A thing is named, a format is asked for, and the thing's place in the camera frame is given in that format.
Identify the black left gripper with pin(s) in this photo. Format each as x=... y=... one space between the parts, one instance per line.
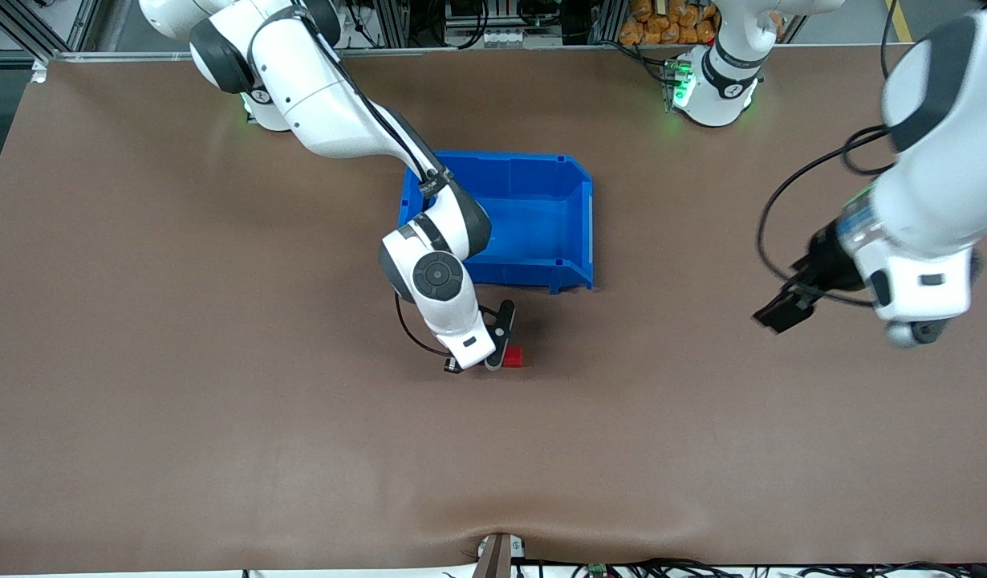
x=824 y=261

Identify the small red cube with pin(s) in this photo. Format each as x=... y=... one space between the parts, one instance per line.
x=515 y=358

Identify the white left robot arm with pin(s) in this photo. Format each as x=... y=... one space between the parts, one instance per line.
x=935 y=201

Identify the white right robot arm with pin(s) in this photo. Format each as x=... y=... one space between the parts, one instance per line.
x=317 y=96

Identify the brown table mat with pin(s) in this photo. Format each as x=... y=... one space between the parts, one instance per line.
x=493 y=449

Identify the blue plastic storage bin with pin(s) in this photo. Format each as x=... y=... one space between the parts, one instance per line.
x=542 y=225

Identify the metal table clamp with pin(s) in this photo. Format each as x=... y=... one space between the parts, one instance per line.
x=493 y=558

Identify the small green circuit board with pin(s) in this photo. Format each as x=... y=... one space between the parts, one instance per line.
x=598 y=571

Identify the orange snack bags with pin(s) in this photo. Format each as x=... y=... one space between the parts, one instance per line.
x=662 y=28

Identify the grey control box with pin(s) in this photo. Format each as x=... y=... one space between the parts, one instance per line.
x=501 y=36

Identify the white power strip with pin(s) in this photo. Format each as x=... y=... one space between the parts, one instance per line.
x=361 y=32

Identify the aluminium frame post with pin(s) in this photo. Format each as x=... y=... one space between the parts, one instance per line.
x=395 y=24
x=36 y=28
x=606 y=22

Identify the silver table edge rail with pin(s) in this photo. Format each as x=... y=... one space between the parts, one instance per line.
x=542 y=50

